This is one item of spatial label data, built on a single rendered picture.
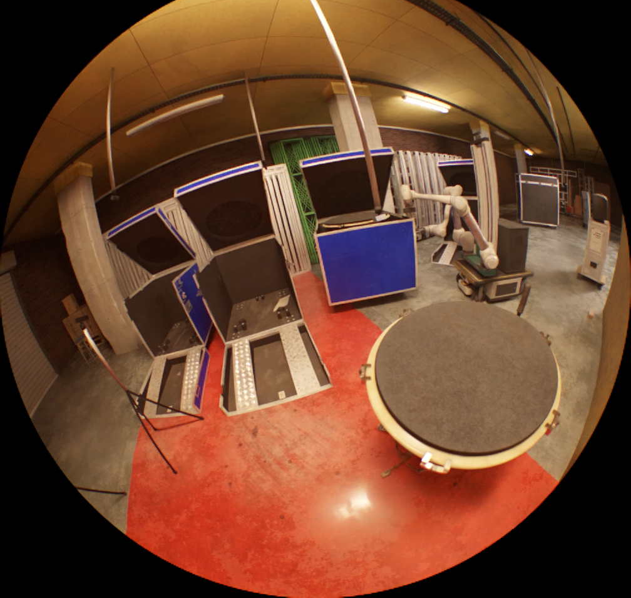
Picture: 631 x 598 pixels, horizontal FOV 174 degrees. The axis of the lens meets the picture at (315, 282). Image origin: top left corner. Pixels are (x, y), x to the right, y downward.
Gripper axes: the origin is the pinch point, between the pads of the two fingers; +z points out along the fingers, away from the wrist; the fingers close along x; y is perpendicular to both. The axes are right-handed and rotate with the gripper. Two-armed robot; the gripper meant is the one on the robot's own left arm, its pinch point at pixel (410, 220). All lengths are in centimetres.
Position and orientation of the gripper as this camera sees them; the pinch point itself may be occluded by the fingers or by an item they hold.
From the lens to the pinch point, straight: 227.4
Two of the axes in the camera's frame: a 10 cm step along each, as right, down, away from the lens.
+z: 2.0, 9.5, 2.2
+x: -9.8, 1.8, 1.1
